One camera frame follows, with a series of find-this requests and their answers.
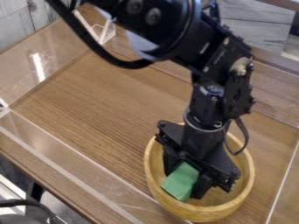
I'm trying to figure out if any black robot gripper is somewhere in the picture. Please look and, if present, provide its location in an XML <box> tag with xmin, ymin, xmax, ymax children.
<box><xmin>155</xmin><ymin>118</ymin><xmax>241</xmax><ymax>200</ymax></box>

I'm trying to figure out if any green rectangular block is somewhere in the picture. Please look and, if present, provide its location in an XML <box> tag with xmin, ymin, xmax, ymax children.
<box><xmin>160</xmin><ymin>162</ymin><xmax>199</xmax><ymax>201</ymax></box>

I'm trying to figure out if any brown wooden bowl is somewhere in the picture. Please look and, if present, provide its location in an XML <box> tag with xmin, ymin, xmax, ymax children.
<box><xmin>144</xmin><ymin>133</ymin><xmax>256</xmax><ymax>222</ymax></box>

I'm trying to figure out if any clear acrylic tray wall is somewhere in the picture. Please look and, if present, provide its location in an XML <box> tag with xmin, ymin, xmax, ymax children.
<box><xmin>0</xmin><ymin>105</ymin><xmax>189</xmax><ymax>224</ymax></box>

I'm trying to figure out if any clear acrylic corner bracket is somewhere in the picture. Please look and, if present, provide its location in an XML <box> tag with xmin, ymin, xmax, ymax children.
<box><xmin>73</xmin><ymin>10</ymin><xmax>116</xmax><ymax>45</ymax></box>

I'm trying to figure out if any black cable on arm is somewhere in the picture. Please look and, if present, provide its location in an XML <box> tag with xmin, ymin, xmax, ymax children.
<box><xmin>223</xmin><ymin>117</ymin><xmax>249</xmax><ymax>157</ymax></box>

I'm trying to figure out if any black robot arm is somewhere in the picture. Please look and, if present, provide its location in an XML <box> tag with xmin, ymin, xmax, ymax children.
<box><xmin>85</xmin><ymin>0</ymin><xmax>255</xmax><ymax>200</ymax></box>

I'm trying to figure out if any black cable lower left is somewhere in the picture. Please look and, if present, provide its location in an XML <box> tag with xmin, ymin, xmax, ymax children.
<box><xmin>0</xmin><ymin>199</ymin><xmax>56</xmax><ymax>224</ymax></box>

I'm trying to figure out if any black table leg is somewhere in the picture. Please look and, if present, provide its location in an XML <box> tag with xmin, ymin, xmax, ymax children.
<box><xmin>29</xmin><ymin>182</ymin><xmax>44</xmax><ymax>202</ymax></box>

